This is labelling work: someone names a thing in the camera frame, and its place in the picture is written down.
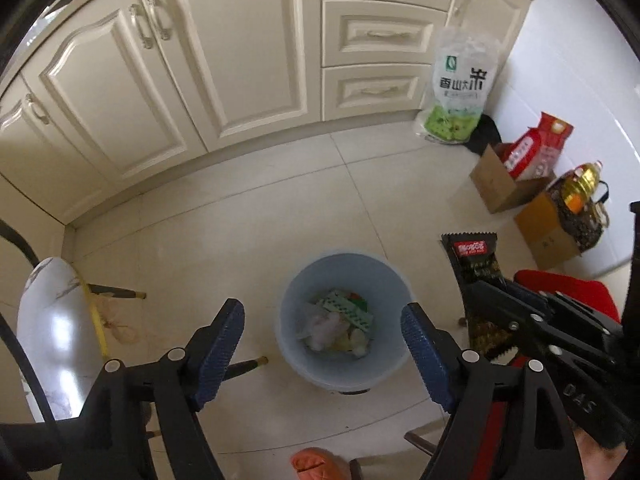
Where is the closed cardboard box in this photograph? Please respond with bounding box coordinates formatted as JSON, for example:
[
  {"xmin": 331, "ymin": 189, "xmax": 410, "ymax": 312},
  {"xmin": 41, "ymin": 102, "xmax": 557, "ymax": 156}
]
[{"xmin": 514, "ymin": 192, "xmax": 596, "ymax": 271}]

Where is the orange slipper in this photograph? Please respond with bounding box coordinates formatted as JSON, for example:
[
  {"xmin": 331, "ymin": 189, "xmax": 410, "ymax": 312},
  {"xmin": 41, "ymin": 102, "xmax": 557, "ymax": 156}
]
[{"xmin": 291, "ymin": 449, "xmax": 351, "ymax": 480}]

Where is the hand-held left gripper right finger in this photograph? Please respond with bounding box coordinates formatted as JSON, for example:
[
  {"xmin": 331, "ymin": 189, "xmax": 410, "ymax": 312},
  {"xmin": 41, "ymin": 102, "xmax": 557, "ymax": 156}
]
[{"xmin": 400, "ymin": 301, "xmax": 586, "ymax": 480}]

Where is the red rice bag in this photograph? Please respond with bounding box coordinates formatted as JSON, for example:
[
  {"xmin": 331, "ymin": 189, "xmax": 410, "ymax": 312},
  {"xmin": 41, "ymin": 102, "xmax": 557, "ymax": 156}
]
[{"xmin": 501, "ymin": 112, "xmax": 575, "ymax": 181}]

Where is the black cable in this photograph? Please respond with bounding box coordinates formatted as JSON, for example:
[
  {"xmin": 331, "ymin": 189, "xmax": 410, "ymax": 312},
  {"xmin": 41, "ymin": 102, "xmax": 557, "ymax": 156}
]
[{"xmin": 0, "ymin": 312, "xmax": 58, "ymax": 427}]

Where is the translucent plastic bag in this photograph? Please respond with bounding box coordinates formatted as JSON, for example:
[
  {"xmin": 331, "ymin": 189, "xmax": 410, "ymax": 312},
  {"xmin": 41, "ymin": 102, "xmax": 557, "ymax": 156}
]
[{"xmin": 97, "ymin": 297, "xmax": 139, "ymax": 346}]

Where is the black plastic bag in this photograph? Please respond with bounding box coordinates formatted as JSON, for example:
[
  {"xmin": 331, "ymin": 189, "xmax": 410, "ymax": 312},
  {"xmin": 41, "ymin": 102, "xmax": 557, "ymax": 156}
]
[{"xmin": 462, "ymin": 114, "xmax": 502, "ymax": 154}]

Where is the person's right forearm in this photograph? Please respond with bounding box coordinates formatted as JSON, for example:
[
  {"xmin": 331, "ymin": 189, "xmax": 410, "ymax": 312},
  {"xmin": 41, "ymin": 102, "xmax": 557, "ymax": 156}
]
[{"xmin": 574, "ymin": 427, "xmax": 640, "ymax": 480}]

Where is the black patterned tote bag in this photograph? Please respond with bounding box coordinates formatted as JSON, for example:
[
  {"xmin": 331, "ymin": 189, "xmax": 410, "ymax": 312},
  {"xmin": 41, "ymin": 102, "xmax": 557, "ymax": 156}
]
[{"xmin": 547, "ymin": 170, "xmax": 612, "ymax": 257}]

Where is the white and green rice bag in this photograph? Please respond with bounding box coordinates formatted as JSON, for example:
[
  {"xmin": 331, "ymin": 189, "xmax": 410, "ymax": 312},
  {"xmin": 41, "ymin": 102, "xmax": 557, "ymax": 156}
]
[{"xmin": 415, "ymin": 27, "xmax": 501, "ymax": 145}]

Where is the black snack wrapper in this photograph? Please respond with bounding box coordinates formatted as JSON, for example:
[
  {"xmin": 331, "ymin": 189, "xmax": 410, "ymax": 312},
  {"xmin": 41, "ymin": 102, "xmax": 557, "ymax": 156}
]
[{"xmin": 440, "ymin": 231, "xmax": 521, "ymax": 362}]

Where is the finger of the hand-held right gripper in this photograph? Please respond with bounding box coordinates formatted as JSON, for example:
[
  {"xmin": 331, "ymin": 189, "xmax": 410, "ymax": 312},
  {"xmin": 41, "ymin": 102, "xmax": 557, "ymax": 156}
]
[
  {"xmin": 502, "ymin": 276, "xmax": 563, "ymax": 314},
  {"xmin": 462, "ymin": 280, "xmax": 556, "ymax": 361}
]

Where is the pale yellow wrapper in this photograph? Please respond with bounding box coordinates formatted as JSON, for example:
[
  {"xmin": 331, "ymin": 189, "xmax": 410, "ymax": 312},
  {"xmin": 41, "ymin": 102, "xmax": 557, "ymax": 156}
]
[{"xmin": 335, "ymin": 327, "xmax": 373, "ymax": 358}]

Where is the white crumpled tissue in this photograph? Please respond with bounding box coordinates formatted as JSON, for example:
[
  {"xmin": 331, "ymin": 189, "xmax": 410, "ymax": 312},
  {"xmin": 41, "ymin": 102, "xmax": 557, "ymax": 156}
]
[{"xmin": 300, "ymin": 305, "xmax": 351, "ymax": 353}]

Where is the open cardboard box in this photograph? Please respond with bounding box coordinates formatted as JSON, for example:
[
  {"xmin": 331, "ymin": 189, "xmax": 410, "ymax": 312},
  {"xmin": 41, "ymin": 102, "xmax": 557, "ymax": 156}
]
[{"xmin": 469, "ymin": 142, "xmax": 558, "ymax": 213}]

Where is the round white marble table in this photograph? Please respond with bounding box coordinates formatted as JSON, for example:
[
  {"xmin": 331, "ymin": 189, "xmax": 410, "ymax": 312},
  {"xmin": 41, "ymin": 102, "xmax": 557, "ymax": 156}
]
[{"xmin": 17, "ymin": 256, "xmax": 268, "ymax": 426}]

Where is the yellow cooking oil bottle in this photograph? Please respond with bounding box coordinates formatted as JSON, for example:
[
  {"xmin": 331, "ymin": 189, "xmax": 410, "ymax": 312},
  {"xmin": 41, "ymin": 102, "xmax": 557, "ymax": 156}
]
[{"xmin": 560, "ymin": 160, "xmax": 605, "ymax": 212}]

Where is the light blue plastic bin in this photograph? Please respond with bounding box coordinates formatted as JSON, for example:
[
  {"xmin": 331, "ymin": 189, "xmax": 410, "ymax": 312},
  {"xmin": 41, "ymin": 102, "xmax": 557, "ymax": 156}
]
[{"xmin": 277, "ymin": 253, "xmax": 413, "ymax": 392}]

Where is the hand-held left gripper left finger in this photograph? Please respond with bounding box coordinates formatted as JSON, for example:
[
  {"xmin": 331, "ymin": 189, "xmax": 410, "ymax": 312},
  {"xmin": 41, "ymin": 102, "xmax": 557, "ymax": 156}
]
[{"xmin": 57, "ymin": 297, "xmax": 247, "ymax": 480}]

